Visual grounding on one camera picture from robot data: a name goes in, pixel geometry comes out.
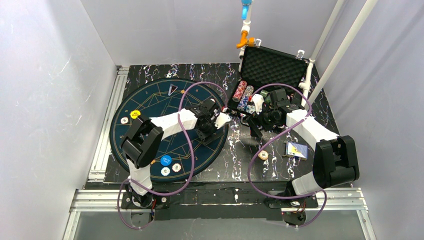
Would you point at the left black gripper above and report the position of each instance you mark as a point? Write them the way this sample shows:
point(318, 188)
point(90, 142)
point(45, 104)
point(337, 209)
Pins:
point(205, 130)

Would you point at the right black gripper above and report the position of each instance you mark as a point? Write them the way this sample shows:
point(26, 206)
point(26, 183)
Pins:
point(257, 121)

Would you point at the orange poker chip stack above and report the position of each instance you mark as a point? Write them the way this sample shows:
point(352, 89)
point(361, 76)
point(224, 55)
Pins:
point(263, 155)

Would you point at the blue small blind button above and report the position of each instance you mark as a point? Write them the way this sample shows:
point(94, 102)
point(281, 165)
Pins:
point(165, 160)

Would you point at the red white poker chip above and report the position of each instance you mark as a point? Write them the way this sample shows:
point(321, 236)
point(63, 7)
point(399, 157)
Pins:
point(176, 167)

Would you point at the light blue poker chip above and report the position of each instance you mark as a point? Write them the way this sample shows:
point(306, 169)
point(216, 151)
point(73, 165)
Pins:
point(165, 171)

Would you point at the yellow big blind button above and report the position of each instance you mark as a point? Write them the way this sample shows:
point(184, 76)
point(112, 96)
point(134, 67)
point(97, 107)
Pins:
point(134, 114)

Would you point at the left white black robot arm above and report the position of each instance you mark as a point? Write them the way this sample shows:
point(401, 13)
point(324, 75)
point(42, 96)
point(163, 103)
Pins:
point(141, 142)

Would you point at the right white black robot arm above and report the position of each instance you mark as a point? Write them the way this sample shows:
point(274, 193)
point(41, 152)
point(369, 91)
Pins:
point(335, 159)

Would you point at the loose light blue chips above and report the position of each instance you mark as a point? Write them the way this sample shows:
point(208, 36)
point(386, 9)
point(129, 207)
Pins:
point(250, 109)

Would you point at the green chip row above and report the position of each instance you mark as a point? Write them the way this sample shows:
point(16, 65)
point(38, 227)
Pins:
point(265, 95)

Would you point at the playing card deck box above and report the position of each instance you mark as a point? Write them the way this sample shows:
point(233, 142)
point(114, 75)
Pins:
point(296, 150)

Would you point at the red white chip row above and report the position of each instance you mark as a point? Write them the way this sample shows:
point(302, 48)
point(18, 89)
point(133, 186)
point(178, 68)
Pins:
point(239, 91)

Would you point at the black poker chip case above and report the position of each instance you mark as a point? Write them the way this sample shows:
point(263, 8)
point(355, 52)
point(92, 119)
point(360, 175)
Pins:
point(263, 66)

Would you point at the round dark blue poker mat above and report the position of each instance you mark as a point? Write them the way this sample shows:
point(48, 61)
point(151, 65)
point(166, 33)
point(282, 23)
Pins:
point(156, 99)

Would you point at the orange pipe clamp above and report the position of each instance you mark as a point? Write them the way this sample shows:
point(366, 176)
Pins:
point(245, 40)

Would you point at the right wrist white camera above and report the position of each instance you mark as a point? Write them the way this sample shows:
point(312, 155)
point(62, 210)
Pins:
point(257, 102)

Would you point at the chrome case handle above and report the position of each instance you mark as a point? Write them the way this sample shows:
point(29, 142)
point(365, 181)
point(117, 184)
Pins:
point(245, 119)

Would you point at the white pvc pipe frame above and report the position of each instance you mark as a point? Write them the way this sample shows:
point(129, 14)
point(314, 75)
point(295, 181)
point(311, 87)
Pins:
point(340, 30)

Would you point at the aluminium rail front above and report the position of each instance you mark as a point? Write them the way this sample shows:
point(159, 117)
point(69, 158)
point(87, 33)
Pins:
point(218, 214)

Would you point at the aluminium rail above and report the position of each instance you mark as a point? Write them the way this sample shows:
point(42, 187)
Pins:
point(100, 159)
point(218, 214)

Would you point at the aluminium rail left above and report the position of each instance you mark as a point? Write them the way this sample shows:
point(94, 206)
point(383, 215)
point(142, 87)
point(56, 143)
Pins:
point(100, 159)

